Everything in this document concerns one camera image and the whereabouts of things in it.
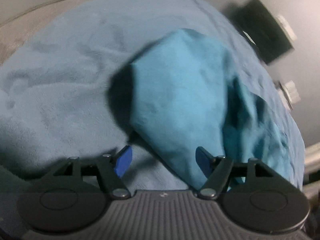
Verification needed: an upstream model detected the black computer monitor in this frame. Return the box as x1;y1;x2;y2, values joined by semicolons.
223;0;296;65

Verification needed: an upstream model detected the white router with antennas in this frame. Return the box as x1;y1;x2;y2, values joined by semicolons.
276;79;301;111

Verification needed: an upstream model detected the blue bed blanket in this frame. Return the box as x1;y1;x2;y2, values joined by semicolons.
0;0;307;230

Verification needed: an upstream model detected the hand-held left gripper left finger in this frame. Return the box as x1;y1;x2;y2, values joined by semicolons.
37;145;133;200

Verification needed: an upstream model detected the white frame post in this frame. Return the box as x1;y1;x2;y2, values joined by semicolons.
303;144;320;179

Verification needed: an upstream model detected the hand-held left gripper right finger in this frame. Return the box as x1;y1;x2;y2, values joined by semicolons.
195;146;291;200

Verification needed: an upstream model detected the teal hooded zip jacket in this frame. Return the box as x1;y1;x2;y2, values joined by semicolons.
129;28;304;191

